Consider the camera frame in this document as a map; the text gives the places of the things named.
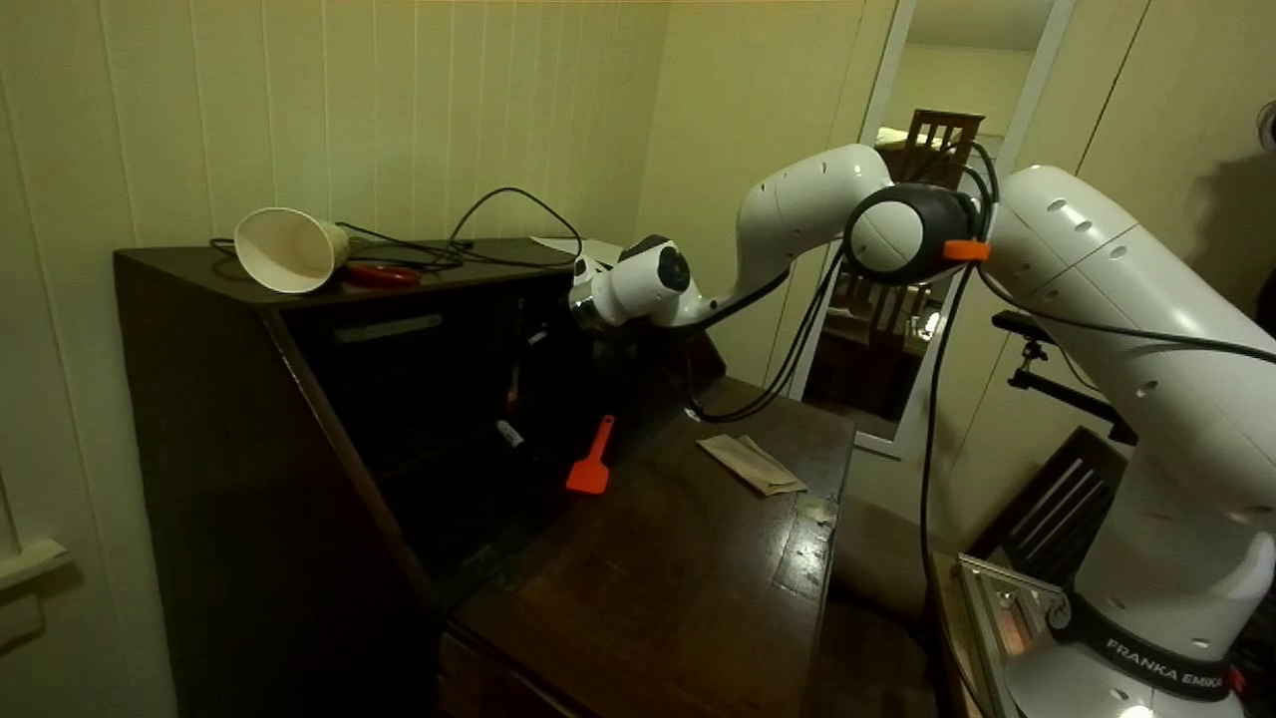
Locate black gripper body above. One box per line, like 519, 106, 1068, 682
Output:
516, 302, 613, 391

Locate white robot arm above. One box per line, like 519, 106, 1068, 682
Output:
569, 145, 1276, 718

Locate white paper sheet on cabinet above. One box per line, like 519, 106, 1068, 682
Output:
532, 234, 621, 262

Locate silver utensil inside cabinet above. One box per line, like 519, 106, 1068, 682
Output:
496, 365, 527, 451

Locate red lid on cabinet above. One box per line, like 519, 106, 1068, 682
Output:
343, 262, 423, 287

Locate orange plastic spatula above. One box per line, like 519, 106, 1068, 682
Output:
568, 413, 613, 496

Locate dark wooden secretary desk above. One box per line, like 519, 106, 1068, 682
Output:
111, 234, 934, 718

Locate white paper cup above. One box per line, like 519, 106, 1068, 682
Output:
232, 206, 353, 294

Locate black cable on cabinet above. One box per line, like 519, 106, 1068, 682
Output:
333, 182, 589, 272

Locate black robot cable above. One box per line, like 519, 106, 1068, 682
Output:
689, 145, 1276, 629

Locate black camera on stand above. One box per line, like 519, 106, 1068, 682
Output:
991, 307, 1148, 451

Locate white wall fixture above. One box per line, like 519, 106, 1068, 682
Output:
0, 540, 74, 649

